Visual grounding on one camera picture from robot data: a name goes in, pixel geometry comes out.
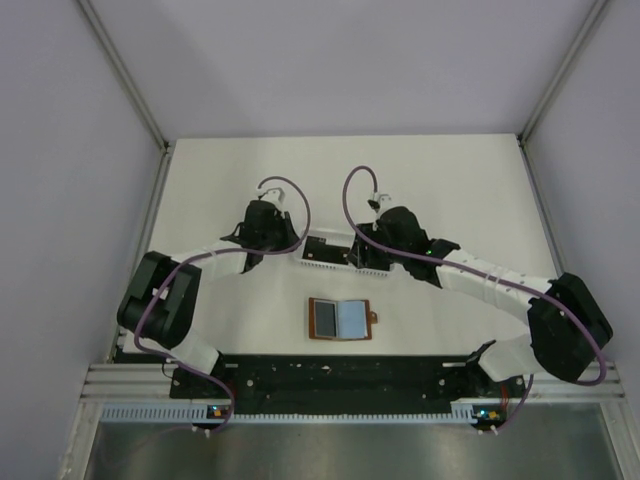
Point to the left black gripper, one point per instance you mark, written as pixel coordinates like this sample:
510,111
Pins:
290,237

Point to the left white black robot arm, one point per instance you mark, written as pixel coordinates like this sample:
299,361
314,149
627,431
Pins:
160,301

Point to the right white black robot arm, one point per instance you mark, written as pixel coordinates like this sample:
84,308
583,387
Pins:
566,329

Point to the aluminium frame rail front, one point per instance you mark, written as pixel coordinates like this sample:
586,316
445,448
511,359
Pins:
147,383

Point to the right aluminium frame post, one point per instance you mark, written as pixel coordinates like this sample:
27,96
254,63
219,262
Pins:
595,16

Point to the aluminium frame post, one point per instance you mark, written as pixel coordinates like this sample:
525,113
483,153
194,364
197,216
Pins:
595,16
121,72

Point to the left aluminium frame post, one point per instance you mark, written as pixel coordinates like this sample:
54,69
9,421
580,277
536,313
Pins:
121,72

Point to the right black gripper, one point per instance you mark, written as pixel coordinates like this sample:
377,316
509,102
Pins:
363,255

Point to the brown leather card holder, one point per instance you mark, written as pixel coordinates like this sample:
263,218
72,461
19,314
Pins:
355,320

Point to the black credit card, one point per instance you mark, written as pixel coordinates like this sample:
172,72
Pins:
318,249
325,323

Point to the white plastic slotted basket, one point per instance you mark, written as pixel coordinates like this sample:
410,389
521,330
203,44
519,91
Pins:
338,238

